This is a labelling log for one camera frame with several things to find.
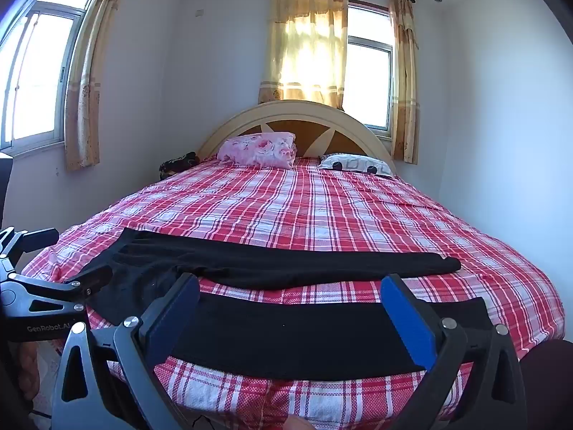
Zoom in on black object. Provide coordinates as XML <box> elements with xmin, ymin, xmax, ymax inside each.
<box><xmin>0</xmin><ymin>152</ymin><xmax>14</xmax><ymax>230</ymax></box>

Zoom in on window behind headboard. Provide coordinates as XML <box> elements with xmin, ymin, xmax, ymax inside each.
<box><xmin>347</xmin><ymin>2</ymin><xmax>395</xmax><ymax>139</ymax></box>

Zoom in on white patterned pillow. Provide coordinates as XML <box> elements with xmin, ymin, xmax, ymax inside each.
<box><xmin>318</xmin><ymin>153</ymin><xmax>397</xmax><ymax>178</ymax></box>

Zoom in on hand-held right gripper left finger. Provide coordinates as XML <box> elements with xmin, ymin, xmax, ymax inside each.
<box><xmin>53</xmin><ymin>272</ymin><xmax>201</xmax><ymax>430</ymax></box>

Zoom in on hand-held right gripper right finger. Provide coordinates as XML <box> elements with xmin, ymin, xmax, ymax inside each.
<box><xmin>380</xmin><ymin>272</ymin><xmax>529</xmax><ymax>430</ymax></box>

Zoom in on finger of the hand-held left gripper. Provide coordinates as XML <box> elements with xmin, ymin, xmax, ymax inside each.
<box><xmin>0</xmin><ymin>228</ymin><xmax>60</xmax><ymax>274</ymax></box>
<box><xmin>2</xmin><ymin>265</ymin><xmax>114</xmax><ymax>312</ymax></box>

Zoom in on dark patterned cloth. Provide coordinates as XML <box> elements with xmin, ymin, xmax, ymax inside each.
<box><xmin>159</xmin><ymin>151</ymin><xmax>201</xmax><ymax>181</ymax></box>

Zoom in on large side window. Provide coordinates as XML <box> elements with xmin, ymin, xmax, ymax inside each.
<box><xmin>0</xmin><ymin>0</ymin><xmax>110</xmax><ymax>158</ymax></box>

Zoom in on narrow yellow curtain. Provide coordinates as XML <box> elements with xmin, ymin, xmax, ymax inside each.
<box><xmin>389</xmin><ymin>0</ymin><xmax>420</xmax><ymax>165</ymax></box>

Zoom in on cream wooden headboard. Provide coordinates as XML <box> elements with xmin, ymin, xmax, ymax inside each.
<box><xmin>197</xmin><ymin>99</ymin><xmax>397</xmax><ymax>172</ymax></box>

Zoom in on black pants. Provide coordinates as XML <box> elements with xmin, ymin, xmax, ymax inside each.
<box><xmin>65</xmin><ymin>228</ymin><xmax>502</xmax><ymax>381</ymax></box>

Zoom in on pink floral pillow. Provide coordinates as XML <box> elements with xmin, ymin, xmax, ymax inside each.
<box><xmin>217</xmin><ymin>131</ymin><xmax>298</xmax><ymax>171</ymax></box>

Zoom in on bed with red plaid sheet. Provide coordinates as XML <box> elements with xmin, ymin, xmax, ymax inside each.
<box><xmin>20</xmin><ymin>157</ymin><xmax>565</xmax><ymax>430</ymax></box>

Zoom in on wide yellow curtain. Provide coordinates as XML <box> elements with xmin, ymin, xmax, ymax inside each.
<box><xmin>257</xmin><ymin>0</ymin><xmax>349</xmax><ymax>112</ymax></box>

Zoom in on long yellow side curtain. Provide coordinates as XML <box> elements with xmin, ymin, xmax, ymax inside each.
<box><xmin>65</xmin><ymin>0</ymin><xmax>135</xmax><ymax>172</ymax></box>

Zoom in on person's dark clothing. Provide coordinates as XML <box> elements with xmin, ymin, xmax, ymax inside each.
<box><xmin>519</xmin><ymin>339</ymin><xmax>573</xmax><ymax>430</ymax></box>

